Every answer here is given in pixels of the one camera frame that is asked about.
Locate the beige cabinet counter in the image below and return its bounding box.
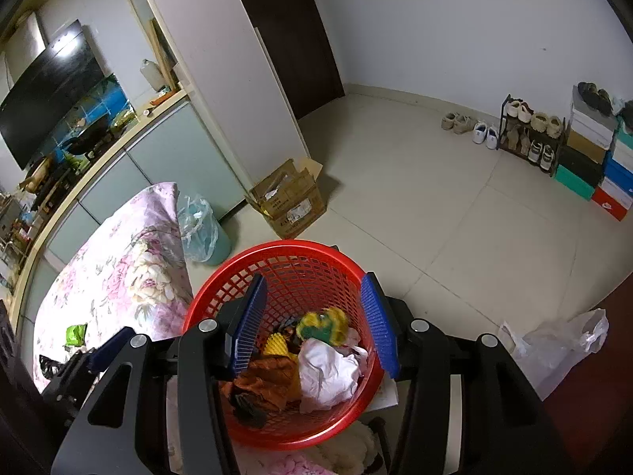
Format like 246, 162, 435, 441
0, 86, 248, 337

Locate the red plastic mesh basket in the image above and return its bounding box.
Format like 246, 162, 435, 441
183, 240, 384, 452

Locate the wooden board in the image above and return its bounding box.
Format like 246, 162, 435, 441
149, 19, 180, 91

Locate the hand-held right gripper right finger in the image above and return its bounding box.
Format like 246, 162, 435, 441
360, 272, 577, 475

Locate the brown wooden ornament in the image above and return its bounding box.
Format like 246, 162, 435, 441
20, 156, 57, 191

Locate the black packet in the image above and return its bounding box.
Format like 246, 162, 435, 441
37, 353, 67, 379

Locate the group of assorted shoes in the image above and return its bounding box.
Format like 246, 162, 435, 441
502, 99, 567, 169

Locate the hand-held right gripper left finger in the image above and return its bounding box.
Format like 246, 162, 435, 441
54, 273, 270, 475

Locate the dark brown door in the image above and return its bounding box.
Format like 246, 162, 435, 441
222, 0, 345, 120

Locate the white cloth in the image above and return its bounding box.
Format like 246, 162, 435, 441
298, 337, 369, 414

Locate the brown wrapper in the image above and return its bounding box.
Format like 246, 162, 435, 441
220, 356, 298, 429

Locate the stack of shoe boxes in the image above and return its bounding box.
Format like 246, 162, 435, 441
553, 84, 633, 222

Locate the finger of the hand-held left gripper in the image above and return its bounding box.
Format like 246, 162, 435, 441
74, 327, 135, 382

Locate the open cardboard box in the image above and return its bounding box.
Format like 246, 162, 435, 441
246, 157, 327, 239

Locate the pair of dark shoes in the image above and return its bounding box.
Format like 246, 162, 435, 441
578, 82, 614, 112

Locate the black television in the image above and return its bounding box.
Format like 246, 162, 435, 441
0, 19, 107, 170

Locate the teal bin with plastic liner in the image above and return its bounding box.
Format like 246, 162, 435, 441
177, 193, 232, 265

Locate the yellow green cloth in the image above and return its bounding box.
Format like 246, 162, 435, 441
296, 307, 349, 344

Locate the translucent plastic jug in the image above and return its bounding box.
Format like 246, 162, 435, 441
140, 58, 164, 92

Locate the dark shoe rack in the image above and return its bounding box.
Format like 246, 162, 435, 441
497, 94, 567, 177

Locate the crumpled white plastic bag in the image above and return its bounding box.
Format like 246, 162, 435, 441
497, 308, 610, 401

